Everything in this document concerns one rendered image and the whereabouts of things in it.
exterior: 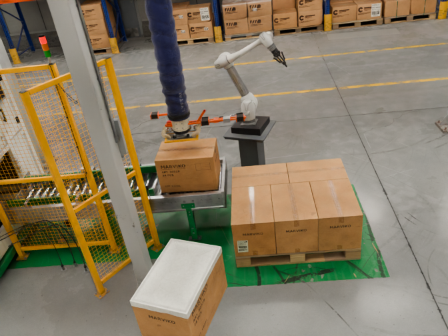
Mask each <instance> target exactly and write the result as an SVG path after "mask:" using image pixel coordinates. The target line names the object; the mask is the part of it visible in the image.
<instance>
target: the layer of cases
mask: <svg viewBox="0 0 448 336"><path fill-rule="evenodd" d="M362 227H363V214H362V211H361V208H360V206H359V204H358V201H357V198H356V196H355V193H354V191H353V188H352V186H351V183H350V180H349V178H348V176H347V173H346V170H345V168H344V166H343V162H342V160H341V158H338V159H323V160H315V161H300V162H292V163H277V164H269V165H254V166H246V167H232V192H231V229H232V234H233V243H234V248H235V256H236V257H241V256H251V255H270V254H276V250H277V254H280V253H299V252H309V251H318V249H319V251H328V250H338V249H356V248H361V238H362Z"/></svg>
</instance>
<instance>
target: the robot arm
mask: <svg viewBox="0 0 448 336"><path fill-rule="evenodd" d="M260 44H264V46H266V48H268V50H269V51H270V52H272V54H273V56H274V57H273V59H275V60H276V61H278V62H279V63H282V64H283V65H285V66H286V67H287V64H286V62H285V56H284V54H283V51H279V50H278V48H276V45H275V44H274V42H273V34H272V32H270V31H268V32H262V33H261V34H260V35H259V39H258V40H256V41H255V42H253V43H252V44H250V45H248V46H246V47H245V48H243V49H242V50H240V51H238V52H236V53H232V54H230V53H228V52H224V53H222V54H220V56H219V58H218V59H217V60H216V61H215V62H214V66H215V68H216V69H221V68H224V69H226V70H227V72H228V74H229V76H230V77H231V79H232V81H233V82H234V84H235V86H236V88H237V90H238V92H239V93H240V95H241V101H242V104H241V112H243V113H245V112H249V115H247V116H246V119H245V121H239V123H241V126H250V125H252V126H256V122H257V121H258V119H256V118H255V110H256V108H257V104H258V101H257V98H256V97H255V96H254V95H253V94H252V93H250V92H248V90H247V88H246V86H245V84H244V83H243V81H242V79H241V78H240V76H239V74H238V72H237V70H236V68H235V67H234V60H236V59H238V58H239V57H241V56H242V55H244V54H246V53H247V52H248V51H250V50H252V49H253V48H254V47H256V46H258V45H260ZM280 53H281V54H282V56H283V58H282V56H281V55H280ZM275 57H277V58H278V59H279V60H278V59H276V58H275ZM279 57H280V58H281V59H282V60H283V61H282V60H281V59H280V58H279Z"/></svg>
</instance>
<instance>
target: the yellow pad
mask: <svg viewBox="0 0 448 336"><path fill-rule="evenodd" d="M198 139H199V134H198V135H196V136H195V137H192V136H191V135H190V134H187V135H186V136H185V137H182V138H177V136H175V135H174V136H172V137H171V138H170V139H167V138H165V143H175V142H183V141H196V140H198Z"/></svg>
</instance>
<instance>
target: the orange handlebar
mask: <svg viewBox="0 0 448 336"><path fill-rule="evenodd" d="M165 115H167V114H166V113H161V114H159V116H165ZM233 120H236V116H234V117H230V121H233ZM194 121H196V122H193V121H189V122H188V125H193V124H200V123H201V120H200V121H199V122H197V120H194ZM220 121H223V118H222V117H221V118H218V117H214V118H213V119H209V122H210V123H213V122H214V123H218V122H220ZM190 122H192V123H190ZM165 126H166V127H172V123H166V124H165Z"/></svg>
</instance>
